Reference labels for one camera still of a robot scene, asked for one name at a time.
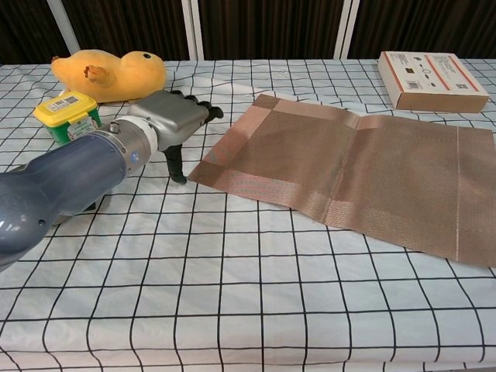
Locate white orange cardboard box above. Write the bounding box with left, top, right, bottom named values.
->
left=377, top=50, right=490, bottom=114

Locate yellow duck plush toy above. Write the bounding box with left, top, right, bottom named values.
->
left=51, top=49, right=168, bottom=105

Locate brown woven placemat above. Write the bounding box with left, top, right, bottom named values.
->
left=188, top=93, right=496, bottom=268

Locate white partition post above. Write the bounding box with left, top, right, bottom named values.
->
left=332, top=0, right=361, bottom=60
left=46, top=0, right=82, bottom=55
left=181, top=0, right=205, bottom=61

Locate green container with yellow lid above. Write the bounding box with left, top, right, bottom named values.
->
left=33, top=91, right=102, bottom=146

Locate white black checked tablecloth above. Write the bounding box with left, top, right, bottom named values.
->
left=0, top=57, right=496, bottom=372

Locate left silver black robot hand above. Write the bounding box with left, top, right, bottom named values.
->
left=126, top=89, right=225, bottom=184

